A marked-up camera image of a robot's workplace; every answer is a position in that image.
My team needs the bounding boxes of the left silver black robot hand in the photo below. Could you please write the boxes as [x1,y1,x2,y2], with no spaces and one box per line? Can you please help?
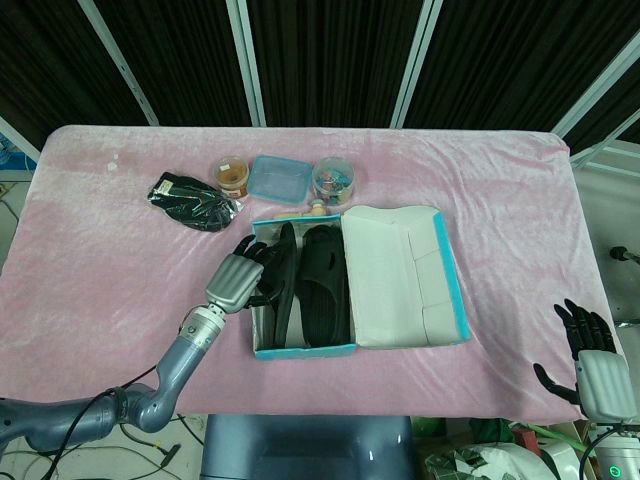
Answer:
[206,234,282,315]

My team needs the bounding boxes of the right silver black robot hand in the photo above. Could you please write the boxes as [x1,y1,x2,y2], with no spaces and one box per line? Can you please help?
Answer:
[532,298,627,422]

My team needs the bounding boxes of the black rubber slipper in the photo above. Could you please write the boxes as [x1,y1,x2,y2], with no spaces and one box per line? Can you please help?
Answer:
[294,224,352,348]
[269,222,302,347]

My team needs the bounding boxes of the blue cardboard shoe box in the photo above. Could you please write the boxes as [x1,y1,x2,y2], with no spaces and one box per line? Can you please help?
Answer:
[249,203,473,361]

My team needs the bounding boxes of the black gloves in plastic bag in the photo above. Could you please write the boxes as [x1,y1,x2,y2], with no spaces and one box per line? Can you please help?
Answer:
[146,171,249,234]

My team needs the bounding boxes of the clear jar with orange contents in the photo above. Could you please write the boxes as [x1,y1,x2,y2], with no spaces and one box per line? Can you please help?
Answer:
[213,156,251,199]

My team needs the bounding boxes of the wooden massage roller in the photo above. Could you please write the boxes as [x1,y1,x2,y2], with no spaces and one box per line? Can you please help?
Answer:
[273,198,342,220]

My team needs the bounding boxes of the blue lidded food container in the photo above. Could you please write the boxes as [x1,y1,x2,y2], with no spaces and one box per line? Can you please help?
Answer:
[247,154,310,206]

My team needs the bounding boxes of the pink velvet tablecloth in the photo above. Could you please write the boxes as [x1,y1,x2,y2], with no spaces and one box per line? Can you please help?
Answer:
[0,124,622,417]

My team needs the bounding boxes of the clear jar with colourful clips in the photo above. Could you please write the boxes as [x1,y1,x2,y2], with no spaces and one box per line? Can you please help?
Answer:
[310,156,358,207]

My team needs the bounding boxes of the white bag with green print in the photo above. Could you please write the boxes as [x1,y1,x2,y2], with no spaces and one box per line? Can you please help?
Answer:
[424,442,551,480]

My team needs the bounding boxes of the dark blue robot torso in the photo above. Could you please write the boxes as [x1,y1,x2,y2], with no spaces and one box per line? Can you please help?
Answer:
[202,413,416,480]

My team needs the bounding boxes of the black curtain panel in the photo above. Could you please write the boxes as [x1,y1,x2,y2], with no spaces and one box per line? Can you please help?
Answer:
[247,0,427,129]
[404,0,640,135]
[94,0,251,127]
[0,0,151,151]

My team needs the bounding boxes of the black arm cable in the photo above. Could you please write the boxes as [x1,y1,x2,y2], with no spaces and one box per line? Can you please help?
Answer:
[49,364,159,459]

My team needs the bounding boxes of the white partition post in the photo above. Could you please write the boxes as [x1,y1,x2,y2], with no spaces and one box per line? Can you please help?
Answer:
[224,0,267,127]
[552,29,640,140]
[77,0,162,127]
[0,115,41,162]
[388,0,444,129]

